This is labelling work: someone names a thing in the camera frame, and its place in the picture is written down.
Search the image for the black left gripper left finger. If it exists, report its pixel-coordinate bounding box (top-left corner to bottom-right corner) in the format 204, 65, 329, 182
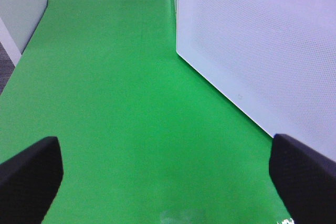
1, 136, 64, 223

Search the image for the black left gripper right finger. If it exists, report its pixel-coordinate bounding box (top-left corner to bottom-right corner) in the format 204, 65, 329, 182
268, 134, 335, 223

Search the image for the white microwave door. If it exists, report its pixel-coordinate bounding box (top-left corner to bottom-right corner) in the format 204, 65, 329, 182
176, 0, 335, 159

